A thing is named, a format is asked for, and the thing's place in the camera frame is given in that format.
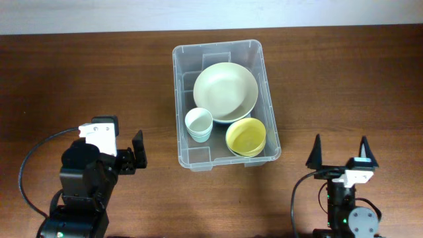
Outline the clear plastic storage bin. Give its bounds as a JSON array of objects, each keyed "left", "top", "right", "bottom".
[{"left": 173, "top": 40, "right": 282, "bottom": 171}]

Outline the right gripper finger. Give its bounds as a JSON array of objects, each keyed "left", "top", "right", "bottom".
[
  {"left": 346, "top": 136, "right": 379, "bottom": 169},
  {"left": 305, "top": 134, "right": 322, "bottom": 170}
]

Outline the green cup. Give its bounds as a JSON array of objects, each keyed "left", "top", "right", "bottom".
[{"left": 191, "top": 135, "right": 210, "bottom": 143}]

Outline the cream cup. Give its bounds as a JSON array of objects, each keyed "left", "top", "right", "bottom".
[{"left": 184, "top": 108, "right": 213, "bottom": 134}]

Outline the beige plate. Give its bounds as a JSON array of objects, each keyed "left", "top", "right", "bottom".
[
  {"left": 193, "top": 62, "right": 258, "bottom": 112},
  {"left": 211, "top": 105, "right": 254, "bottom": 124}
]

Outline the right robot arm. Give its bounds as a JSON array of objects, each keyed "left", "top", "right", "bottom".
[{"left": 306, "top": 135, "right": 382, "bottom": 237}]

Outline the yellow bowl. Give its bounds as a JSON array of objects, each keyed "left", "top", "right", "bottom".
[{"left": 225, "top": 118, "right": 266, "bottom": 157}]

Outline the grey cup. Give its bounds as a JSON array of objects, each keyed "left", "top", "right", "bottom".
[{"left": 188, "top": 130, "right": 212, "bottom": 138}]

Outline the sage green bowl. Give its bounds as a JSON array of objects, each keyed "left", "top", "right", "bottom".
[{"left": 225, "top": 140, "right": 244, "bottom": 157}]

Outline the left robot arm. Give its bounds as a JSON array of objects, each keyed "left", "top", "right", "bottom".
[{"left": 37, "top": 116, "right": 147, "bottom": 238}]

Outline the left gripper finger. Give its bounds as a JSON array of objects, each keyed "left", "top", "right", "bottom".
[
  {"left": 91, "top": 115, "right": 119, "bottom": 136},
  {"left": 132, "top": 130, "right": 147, "bottom": 169}
]

